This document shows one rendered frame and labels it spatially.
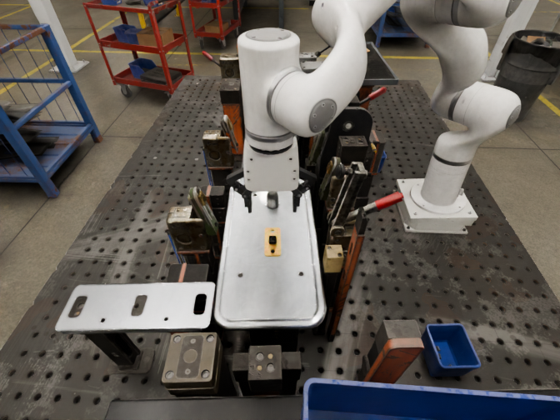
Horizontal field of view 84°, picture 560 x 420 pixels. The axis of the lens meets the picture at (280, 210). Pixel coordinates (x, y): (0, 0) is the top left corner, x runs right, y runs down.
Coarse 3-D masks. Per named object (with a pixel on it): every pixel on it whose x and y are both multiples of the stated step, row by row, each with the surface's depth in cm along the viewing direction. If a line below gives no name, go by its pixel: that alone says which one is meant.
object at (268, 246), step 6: (270, 228) 75; (276, 228) 75; (270, 234) 73; (276, 234) 73; (270, 240) 71; (276, 240) 71; (264, 246) 71; (270, 246) 71; (276, 246) 71; (264, 252) 70; (270, 252) 70; (276, 252) 70
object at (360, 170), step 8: (336, 168) 59; (344, 168) 57; (352, 168) 59; (360, 168) 57; (336, 176) 58; (352, 176) 57; (360, 176) 56; (368, 176) 58; (344, 184) 62; (352, 184) 58; (360, 184) 58; (344, 192) 63; (352, 192) 59; (344, 200) 61; (352, 200) 61; (336, 208) 66; (344, 208) 62; (336, 216) 65; (344, 216) 64; (328, 224) 70; (336, 224) 66
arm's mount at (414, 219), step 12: (408, 180) 124; (420, 180) 123; (408, 192) 119; (408, 204) 114; (468, 204) 111; (408, 216) 111; (420, 216) 109; (432, 216) 109; (444, 216) 108; (456, 216) 108; (468, 216) 107; (408, 228) 114; (420, 228) 113; (432, 228) 112; (444, 228) 112; (456, 228) 112
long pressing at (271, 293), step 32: (256, 192) 84; (288, 192) 84; (256, 224) 76; (288, 224) 76; (224, 256) 70; (256, 256) 69; (288, 256) 69; (224, 288) 64; (256, 288) 64; (288, 288) 64; (320, 288) 63; (224, 320) 59; (256, 320) 59; (288, 320) 59; (320, 320) 59
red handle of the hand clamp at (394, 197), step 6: (396, 192) 62; (384, 198) 63; (390, 198) 62; (396, 198) 62; (372, 204) 64; (378, 204) 63; (384, 204) 63; (390, 204) 63; (366, 210) 65; (372, 210) 64; (348, 216) 66; (354, 216) 66
